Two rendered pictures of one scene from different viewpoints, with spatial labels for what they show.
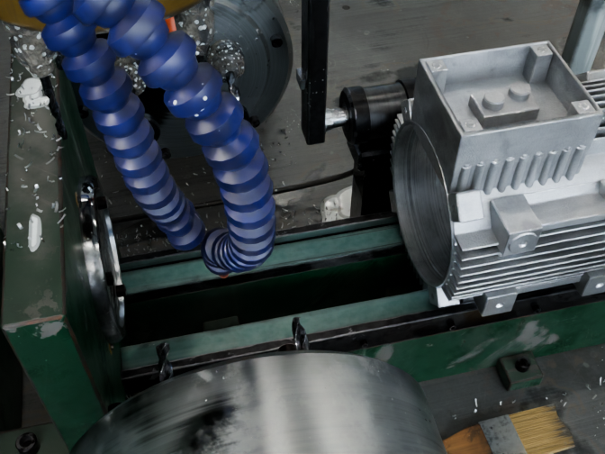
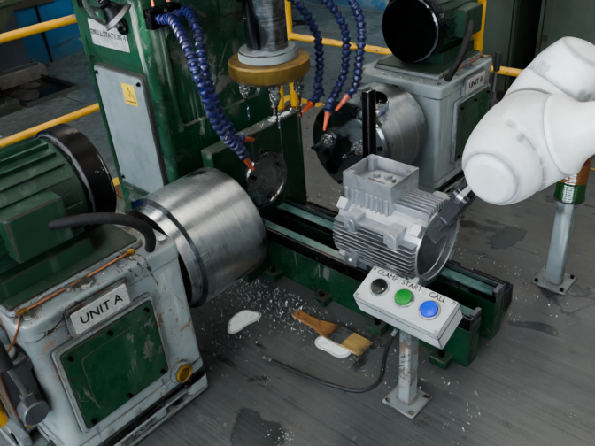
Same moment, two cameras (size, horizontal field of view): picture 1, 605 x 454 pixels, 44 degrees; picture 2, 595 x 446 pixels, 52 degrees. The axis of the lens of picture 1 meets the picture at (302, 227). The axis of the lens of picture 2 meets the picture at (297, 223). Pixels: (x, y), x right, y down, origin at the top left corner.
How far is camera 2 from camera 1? 1.08 m
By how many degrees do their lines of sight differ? 46
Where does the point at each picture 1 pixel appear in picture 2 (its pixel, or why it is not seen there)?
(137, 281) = (286, 207)
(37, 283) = (216, 147)
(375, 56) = (507, 216)
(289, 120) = not seen: hidden behind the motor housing
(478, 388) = (359, 321)
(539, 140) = (369, 188)
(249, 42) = not seen: hidden behind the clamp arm
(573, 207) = (377, 225)
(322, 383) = (223, 181)
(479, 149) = (349, 180)
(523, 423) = (353, 337)
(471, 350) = not seen: hidden behind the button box
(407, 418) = (235, 204)
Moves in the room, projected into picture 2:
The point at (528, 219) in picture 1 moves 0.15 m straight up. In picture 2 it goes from (354, 216) to (352, 149)
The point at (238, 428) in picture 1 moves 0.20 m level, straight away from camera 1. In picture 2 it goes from (199, 175) to (271, 142)
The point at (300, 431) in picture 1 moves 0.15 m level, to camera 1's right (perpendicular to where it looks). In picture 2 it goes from (206, 181) to (243, 211)
